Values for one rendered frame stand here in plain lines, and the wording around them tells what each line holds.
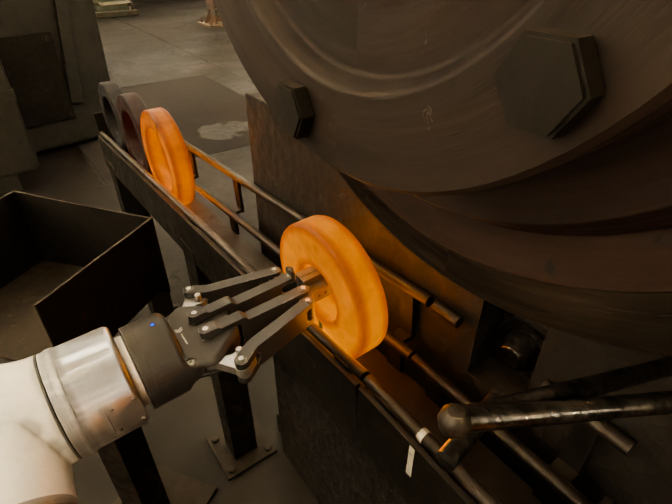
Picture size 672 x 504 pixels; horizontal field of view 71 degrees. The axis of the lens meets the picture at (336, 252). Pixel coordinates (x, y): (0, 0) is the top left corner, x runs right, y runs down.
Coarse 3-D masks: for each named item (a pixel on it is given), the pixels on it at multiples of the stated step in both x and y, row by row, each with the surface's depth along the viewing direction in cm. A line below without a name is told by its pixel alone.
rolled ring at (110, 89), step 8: (104, 88) 109; (112, 88) 109; (120, 88) 110; (104, 96) 114; (112, 96) 108; (104, 104) 117; (112, 104) 108; (104, 112) 119; (112, 112) 120; (112, 120) 121; (112, 128) 121; (120, 128) 109; (112, 136) 121; (120, 136) 121; (120, 144) 119; (128, 152) 114
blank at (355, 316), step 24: (312, 216) 49; (288, 240) 50; (312, 240) 46; (336, 240) 44; (288, 264) 53; (312, 264) 48; (336, 264) 43; (360, 264) 44; (336, 288) 45; (360, 288) 43; (336, 312) 52; (360, 312) 43; (384, 312) 45; (336, 336) 50; (360, 336) 45; (384, 336) 47
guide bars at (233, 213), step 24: (192, 168) 96; (240, 192) 79; (264, 192) 70; (240, 216) 78; (264, 240) 70; (408, 288) 48; (408, 312) 50; (408, 336) 51; (408, 360) 48; (432, 384) 48; (504, 432) 41; (576, 432) 37; (600, 432) 34; (528, 456) 39; (576, 456) 37; (552, 480) 37
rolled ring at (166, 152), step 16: (144, 112) 85; (160, 112) 84; (144, 128) 89; (160, 128) 81; (176, 128) 82; (144, 144) 94; (160, 144) 94; (176, 144) 82; (160, 160) 95; (176, 160) 82; (160, 176) 94; (176, 176) 83; (192, 176) 84; (176, 192) 86; (192, 192) 87
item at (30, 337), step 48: (0, 240) 74; (48, 240) 78; (96, 240) 74; (144, 240) 67; (0, 288) 76; (48, 288) 74; (96, 288) 60; (144, 288) 69; (0, 336) 65; (48, 336) 55; (144, 480) 92; (192, 480) 109
